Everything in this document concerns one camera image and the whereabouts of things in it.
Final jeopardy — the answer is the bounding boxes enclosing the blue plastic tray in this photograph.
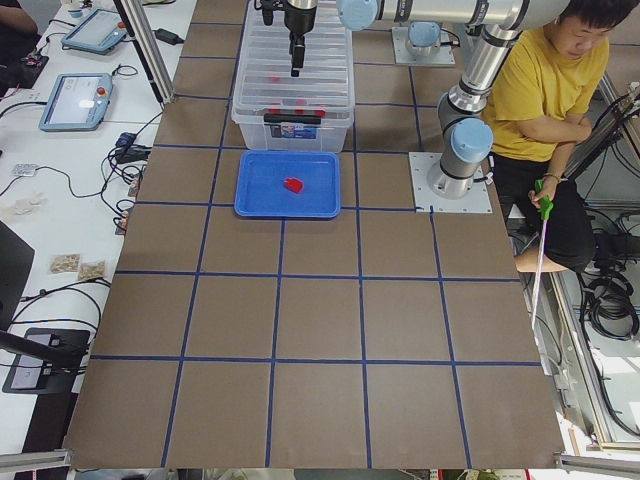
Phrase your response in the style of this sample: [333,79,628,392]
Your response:
[234,150,341,219]

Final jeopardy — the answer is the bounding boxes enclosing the green handled reacher stick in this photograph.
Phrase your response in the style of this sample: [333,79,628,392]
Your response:
[531,195,554,329]

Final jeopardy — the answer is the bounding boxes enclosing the bundle of black cables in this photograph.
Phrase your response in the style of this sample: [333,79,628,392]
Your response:
[579,234,640,341]

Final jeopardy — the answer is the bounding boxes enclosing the black monitor stand base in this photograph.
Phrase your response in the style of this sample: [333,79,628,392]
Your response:
[1,328,90,395]

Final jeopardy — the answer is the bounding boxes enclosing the clear plastic storage box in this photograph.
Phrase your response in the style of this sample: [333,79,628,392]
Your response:
[231,104,353,153]

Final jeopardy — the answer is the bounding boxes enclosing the aluminium frame post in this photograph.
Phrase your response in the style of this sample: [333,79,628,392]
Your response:
[114,0,175,105]

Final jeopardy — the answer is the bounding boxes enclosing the teach pendant tablet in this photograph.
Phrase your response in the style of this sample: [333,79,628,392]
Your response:
[39,73,113,132]
[61,9,127,55]

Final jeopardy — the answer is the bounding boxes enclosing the small bag of parts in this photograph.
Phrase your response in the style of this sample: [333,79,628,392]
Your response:
[49,253,81,274]

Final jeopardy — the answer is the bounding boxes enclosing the far teach pendant tablet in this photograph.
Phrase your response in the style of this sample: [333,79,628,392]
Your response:
[61,9,127,55]

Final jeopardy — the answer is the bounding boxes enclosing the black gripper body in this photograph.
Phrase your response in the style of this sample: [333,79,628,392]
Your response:
[254,0,318,47]

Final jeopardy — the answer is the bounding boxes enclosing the near teach pendant tablet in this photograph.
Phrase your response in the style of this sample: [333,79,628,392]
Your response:
[39,73,113,132]

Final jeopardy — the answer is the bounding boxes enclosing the person in yellow shirt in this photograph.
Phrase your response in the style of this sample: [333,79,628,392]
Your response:
[482,1,638,272]

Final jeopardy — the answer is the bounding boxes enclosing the black box latch handle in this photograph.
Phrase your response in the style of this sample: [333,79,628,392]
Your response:
[263,113,322,125]

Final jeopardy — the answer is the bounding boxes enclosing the black power adapter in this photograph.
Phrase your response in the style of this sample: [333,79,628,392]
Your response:
[154,28,184,45]

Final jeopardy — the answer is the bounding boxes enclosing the clear plastic box lid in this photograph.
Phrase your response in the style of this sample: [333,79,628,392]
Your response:
[233,1,355,120]

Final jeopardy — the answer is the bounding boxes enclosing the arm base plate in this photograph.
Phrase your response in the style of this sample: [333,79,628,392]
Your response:
[391,24,455,67]
[408,152,493,214]

